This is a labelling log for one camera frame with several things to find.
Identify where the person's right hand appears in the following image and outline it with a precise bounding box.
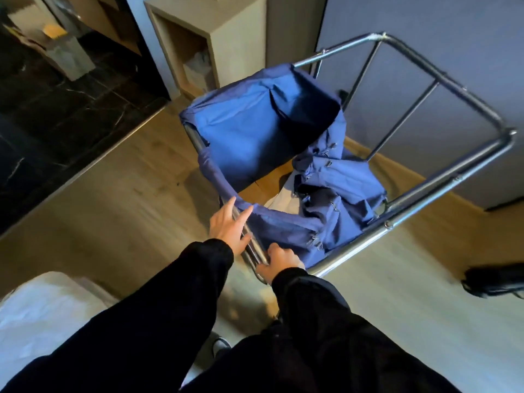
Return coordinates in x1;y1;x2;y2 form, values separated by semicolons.
255;242;307;285

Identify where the person's left hand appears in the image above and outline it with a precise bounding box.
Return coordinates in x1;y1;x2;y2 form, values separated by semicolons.
209;196;254;258

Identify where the white duvet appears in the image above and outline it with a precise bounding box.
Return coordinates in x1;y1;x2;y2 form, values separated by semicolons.
264;175;302;216

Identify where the navy blue fabric laundry bag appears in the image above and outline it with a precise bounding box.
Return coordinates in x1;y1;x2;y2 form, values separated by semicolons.
179;63;388;269

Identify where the chrome metal cart frame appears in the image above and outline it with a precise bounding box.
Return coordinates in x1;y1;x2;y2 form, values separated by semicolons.
182;31;517;285

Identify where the person's left forearm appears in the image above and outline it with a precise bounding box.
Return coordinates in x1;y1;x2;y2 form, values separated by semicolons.
0;239;235;393

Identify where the person's right forearm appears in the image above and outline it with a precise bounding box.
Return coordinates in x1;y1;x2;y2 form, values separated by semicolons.
271;267;461;393

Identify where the person's left shoe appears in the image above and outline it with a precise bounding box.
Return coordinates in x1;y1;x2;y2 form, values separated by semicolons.
212;336;233;359

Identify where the person's left leg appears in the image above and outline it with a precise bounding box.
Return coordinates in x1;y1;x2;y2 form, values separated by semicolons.
180;321;320;393

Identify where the small wooden side table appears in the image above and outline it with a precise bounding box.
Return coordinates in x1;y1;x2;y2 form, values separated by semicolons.
144;0;267;101

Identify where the dark grey backpack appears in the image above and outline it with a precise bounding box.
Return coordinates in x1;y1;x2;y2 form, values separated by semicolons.
461;264;524;300

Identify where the open cardboard box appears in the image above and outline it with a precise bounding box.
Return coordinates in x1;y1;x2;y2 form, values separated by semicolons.
4;3;96;81

